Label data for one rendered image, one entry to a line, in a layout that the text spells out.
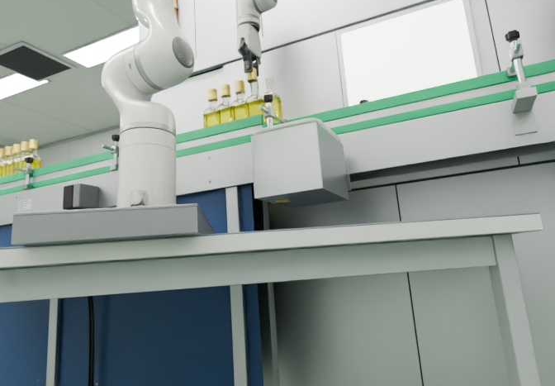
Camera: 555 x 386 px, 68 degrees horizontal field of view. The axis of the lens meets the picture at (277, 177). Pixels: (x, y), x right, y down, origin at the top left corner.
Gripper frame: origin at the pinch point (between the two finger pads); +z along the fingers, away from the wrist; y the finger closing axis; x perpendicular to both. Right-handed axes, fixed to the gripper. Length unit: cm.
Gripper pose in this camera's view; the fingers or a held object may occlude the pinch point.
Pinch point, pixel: (251, 69)
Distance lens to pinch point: 147.4
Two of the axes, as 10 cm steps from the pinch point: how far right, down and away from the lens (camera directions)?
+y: -4.3, -1.7, -8.9
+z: 0.7, 9.7, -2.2
